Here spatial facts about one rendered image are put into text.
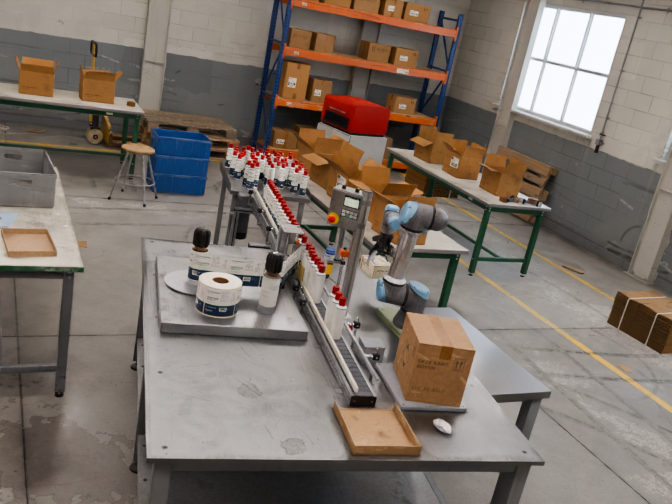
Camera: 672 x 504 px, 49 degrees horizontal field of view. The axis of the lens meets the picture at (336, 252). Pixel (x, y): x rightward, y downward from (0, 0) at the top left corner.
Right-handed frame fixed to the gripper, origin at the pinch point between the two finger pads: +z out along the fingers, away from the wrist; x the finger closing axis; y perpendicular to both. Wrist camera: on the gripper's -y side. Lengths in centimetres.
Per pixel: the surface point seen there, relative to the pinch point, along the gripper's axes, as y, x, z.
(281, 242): -13, -54, -6
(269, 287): 37, -77, -2
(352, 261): 30.0, -32.7, -13.5
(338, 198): 21, -43, -43
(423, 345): 113, -39, -12
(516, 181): -252, 294, 8
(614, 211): -303, 498, 46
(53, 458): 18, -164, 101
